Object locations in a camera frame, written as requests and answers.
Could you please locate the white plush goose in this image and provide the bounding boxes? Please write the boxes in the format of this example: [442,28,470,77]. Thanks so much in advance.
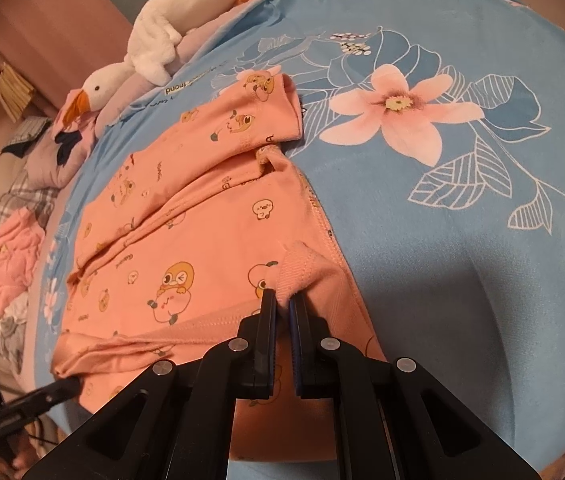
[65,0,297,126]

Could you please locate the straw fringe hanging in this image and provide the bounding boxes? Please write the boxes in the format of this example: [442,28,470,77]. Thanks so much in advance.
[0,62,36,122]

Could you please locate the blue floral blanket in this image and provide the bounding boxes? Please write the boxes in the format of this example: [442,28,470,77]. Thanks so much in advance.
[27,0,565,480]

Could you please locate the plaid pillow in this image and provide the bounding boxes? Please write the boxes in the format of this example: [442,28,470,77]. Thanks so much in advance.
[0,169,59,222]

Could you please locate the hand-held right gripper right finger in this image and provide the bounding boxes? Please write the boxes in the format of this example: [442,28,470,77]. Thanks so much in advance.
[287,292,553,480]

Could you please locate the pink garment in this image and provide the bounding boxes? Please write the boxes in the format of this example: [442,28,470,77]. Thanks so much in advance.
[52,87,99,147]

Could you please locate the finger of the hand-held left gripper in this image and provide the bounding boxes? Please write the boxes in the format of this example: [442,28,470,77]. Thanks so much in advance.
[0,377,84,423]

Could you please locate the pink bed sheet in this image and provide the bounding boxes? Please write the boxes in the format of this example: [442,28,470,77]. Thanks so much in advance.
[10,240,63,396]

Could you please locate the pink curtain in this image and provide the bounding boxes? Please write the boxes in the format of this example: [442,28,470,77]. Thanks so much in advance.
[0,0,178,111]

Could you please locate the orange duck print shirt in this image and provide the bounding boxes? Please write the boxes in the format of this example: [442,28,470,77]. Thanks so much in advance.
[52,72,393,461]

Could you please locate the small plaid cloth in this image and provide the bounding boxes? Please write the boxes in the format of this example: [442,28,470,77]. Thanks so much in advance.
[11,116,54,155]

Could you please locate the navy garment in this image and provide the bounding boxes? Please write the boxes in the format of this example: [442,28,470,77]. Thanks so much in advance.
[56,132,84,167]

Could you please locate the pile of pink clothes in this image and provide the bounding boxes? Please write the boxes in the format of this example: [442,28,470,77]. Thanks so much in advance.
[0,207,46,317]

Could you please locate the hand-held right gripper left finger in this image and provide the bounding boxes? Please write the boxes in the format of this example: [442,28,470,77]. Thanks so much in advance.
[22,290,280,480]

